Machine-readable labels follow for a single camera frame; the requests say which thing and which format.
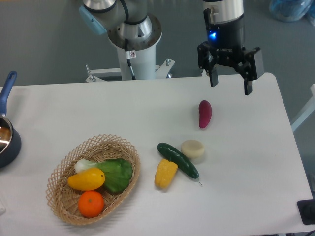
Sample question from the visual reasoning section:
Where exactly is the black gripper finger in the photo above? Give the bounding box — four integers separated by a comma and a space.
236, 49, 264, 95
197, 43, 219, 87

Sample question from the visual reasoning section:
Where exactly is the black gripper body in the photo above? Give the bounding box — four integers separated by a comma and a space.
203, 24, 251, 71

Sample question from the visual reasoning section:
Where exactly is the yellow toy mango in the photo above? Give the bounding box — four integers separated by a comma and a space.
67, 168, 105, 191

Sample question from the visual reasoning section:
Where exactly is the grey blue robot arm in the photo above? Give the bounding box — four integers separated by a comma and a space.
79, 0, 264, 95

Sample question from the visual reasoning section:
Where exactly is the woven wicker basket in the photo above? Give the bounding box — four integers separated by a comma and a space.
46, 134, 141, 226

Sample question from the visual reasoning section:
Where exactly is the purple toy sweet potato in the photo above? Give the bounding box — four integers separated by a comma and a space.
198, 100, 212, 129

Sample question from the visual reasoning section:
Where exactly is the blue plastic bag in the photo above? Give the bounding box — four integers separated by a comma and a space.
269, 0, 315, 22

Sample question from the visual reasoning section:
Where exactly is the beige round toy cake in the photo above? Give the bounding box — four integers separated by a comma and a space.
181, 140, 205, 159

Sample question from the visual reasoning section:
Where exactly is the dark green toy cucumber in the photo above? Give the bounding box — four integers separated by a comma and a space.
157, 143, 201, 184

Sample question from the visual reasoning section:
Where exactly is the yellow toy bell pepper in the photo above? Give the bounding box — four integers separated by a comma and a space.
155, 159, 178, 189

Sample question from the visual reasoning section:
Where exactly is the green toy bok choy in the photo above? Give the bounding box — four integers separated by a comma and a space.
74, 158, 133, 194

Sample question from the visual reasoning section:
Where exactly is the black device at edge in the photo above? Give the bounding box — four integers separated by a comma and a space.
297, 199, 315, 225

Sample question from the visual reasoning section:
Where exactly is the orange toy fruit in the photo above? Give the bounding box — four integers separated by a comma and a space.
78, 191, 104, 218

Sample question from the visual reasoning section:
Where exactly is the dark blue saucepan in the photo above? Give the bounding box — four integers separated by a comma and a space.
0, 71, 22, 168

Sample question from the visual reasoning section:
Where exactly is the white frame bar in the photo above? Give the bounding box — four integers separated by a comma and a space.
291, 84, 315, 132

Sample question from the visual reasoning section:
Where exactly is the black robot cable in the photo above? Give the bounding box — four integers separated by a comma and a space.
124, 39, 136, 81

